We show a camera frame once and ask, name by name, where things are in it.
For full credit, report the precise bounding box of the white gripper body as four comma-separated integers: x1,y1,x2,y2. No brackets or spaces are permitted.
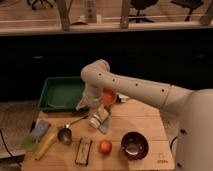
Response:
76,84,103,110

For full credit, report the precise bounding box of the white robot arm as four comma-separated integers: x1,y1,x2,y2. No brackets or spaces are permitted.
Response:
76,59,213,171

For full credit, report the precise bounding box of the green plastic cup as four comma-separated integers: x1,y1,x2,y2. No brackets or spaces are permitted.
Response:
21,134,38,151

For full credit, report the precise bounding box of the orange bowl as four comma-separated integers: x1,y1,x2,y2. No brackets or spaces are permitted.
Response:
102,89,117,106

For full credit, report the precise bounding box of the light blue cloth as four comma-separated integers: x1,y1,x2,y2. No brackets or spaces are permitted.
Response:
99,118,110,134

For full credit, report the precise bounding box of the green plastic tray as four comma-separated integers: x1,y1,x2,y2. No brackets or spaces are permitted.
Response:
38,77,84,113

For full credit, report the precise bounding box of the metal ladle spoon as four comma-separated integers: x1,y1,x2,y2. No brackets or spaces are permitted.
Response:
57,115,87,145

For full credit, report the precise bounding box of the black rectangular box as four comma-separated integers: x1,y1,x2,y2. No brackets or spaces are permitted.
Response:
75,138,92,166

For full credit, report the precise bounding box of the orange fruit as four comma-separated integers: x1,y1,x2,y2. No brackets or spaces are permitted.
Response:
99,140,112,154

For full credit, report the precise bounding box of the blue sponge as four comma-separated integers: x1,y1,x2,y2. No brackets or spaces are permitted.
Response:
32,120,51,141

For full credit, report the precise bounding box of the yellow banana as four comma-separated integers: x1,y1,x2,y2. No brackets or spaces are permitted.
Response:
35,133,57,160

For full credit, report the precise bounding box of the dark brown bowl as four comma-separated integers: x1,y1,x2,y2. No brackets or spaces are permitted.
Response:
121,131,149,160

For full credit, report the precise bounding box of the office chair centre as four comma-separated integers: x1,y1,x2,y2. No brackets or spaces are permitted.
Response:
129,0,158,23

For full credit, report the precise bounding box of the office chair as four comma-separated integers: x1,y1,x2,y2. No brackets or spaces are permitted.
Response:
171,0,204,21
26,0,54,10
129,0,158,23

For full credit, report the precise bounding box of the office chair left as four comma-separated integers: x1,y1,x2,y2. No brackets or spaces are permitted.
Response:
26,0,54,10

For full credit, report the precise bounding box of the office chair right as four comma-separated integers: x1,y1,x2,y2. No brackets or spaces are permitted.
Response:
171,0,204,21

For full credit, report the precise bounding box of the black cable right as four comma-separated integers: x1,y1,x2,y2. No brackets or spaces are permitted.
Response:
169,134,178,154

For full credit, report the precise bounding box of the black cable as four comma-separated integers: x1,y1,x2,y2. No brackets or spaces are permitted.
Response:
0,128,22,168
169,134,178,154

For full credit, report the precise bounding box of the black cable left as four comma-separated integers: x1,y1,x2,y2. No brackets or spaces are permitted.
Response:
0,128,22,168

